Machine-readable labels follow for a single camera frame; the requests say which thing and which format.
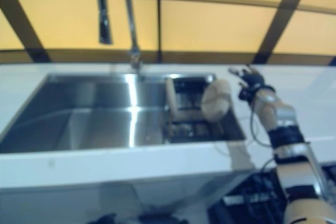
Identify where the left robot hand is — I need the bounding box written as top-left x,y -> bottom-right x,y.
89,213 -> 119,224

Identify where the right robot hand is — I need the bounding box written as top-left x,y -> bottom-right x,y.
228,65 -> 266,93

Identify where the cream round plate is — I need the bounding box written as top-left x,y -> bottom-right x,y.
165,78 -> 203,123
201,79 -> 232,123

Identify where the open built-in dishwasher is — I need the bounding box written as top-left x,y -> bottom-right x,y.
206,165 -> 336,224

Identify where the white kitchen base cabinet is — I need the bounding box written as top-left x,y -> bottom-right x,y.
0,176 -> 237,224

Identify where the black sink dish rack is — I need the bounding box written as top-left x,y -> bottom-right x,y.
163,75 -> 227,144

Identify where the stainless steel kitchen sink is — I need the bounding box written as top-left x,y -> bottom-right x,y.
0,72 -> 247,154

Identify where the chrome gooseneck kitchen faucet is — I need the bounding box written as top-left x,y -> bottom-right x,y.
96,0 -> 144,78

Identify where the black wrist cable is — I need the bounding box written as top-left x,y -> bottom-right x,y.
248,100 -> 274,146

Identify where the yellow window with dark frame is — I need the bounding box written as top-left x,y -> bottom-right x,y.
0,0 -> 336,65

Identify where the dishwasher wire rack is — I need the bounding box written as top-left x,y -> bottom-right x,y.
223,171 -> 287,224

